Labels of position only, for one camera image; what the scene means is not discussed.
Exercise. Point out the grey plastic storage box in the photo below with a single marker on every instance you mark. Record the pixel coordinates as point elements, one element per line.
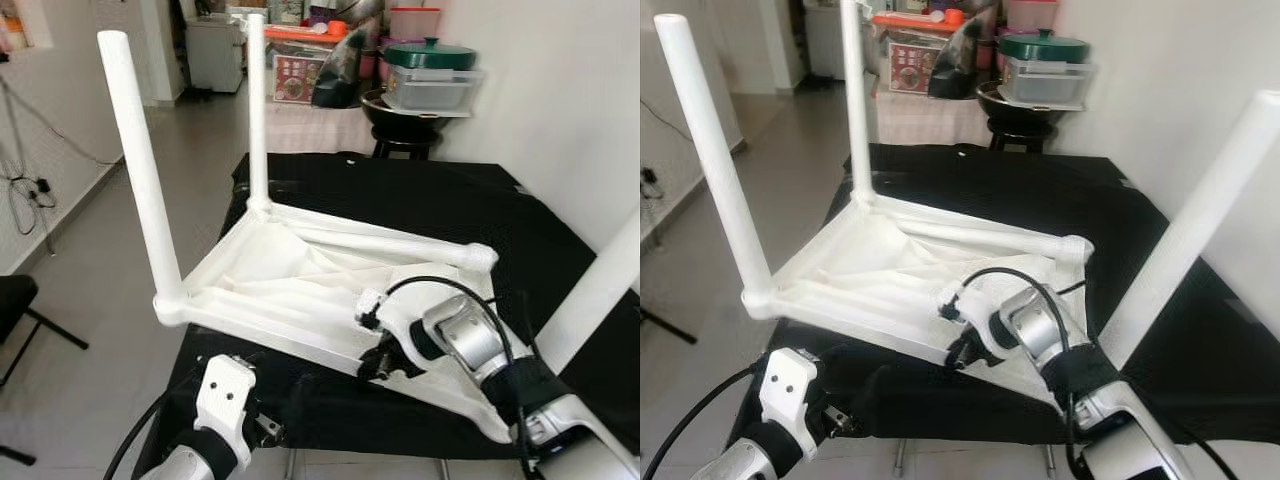
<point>435,90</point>
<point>1045,85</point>

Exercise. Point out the black tablecloth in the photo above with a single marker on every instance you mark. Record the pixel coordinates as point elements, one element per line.
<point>1000,180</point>
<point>400,190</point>

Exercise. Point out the dark green round lid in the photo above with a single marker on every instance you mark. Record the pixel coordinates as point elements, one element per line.
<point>1040,47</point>
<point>430,55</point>

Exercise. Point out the dark bag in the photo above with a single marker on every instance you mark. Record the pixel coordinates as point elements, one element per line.
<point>960,70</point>
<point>345,80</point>

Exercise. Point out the black round stool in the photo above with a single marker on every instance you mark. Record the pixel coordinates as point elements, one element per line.
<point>405,125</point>
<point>1020,115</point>

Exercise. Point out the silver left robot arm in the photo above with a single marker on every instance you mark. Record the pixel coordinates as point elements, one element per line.
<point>740,465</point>
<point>190,465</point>

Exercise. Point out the red printed box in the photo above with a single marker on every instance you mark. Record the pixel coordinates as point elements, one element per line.
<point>295,78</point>
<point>912,68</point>

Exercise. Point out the black chair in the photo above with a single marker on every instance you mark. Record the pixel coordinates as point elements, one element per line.
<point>665,325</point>
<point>12,300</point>

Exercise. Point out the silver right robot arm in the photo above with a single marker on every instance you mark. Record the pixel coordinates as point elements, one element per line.
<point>470,340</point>
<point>1040,330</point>

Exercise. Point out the pink plastic container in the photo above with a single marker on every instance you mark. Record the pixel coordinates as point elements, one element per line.
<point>413,25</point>

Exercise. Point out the pink cloth cover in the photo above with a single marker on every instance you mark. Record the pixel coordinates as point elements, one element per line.
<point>320,130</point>
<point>930,120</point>

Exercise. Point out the white plastic children table top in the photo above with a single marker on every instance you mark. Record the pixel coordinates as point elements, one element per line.
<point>260,270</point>
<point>850,260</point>

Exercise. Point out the orange flat tray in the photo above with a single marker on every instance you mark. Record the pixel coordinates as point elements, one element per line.
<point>300,35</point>
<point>910,22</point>

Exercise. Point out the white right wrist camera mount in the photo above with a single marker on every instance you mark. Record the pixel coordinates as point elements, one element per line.
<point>965,305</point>
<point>385,310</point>

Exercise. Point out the grey metal table frame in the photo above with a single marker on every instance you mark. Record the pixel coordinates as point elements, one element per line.
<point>290,465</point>
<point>900,458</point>

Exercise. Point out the white small cabinet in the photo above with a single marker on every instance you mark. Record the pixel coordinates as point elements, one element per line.
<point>215,55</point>
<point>825,45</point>

